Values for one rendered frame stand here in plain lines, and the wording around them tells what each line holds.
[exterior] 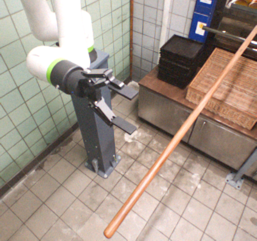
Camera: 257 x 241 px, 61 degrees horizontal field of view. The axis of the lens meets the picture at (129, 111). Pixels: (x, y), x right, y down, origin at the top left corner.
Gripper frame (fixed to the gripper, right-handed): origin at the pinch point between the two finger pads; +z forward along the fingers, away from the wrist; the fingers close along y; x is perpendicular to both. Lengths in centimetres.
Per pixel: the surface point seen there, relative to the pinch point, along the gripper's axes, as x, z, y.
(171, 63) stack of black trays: -113, -42, 68
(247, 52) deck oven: -155, 5, 60
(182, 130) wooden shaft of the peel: -26.5, 6.8, 30.3
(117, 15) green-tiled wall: -129, -114, 53
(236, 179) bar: -95, 47, 144
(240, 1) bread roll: -160, -16, 26
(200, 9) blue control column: -150, -42, 36
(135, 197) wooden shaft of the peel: 6.9, 7.3, 31.0
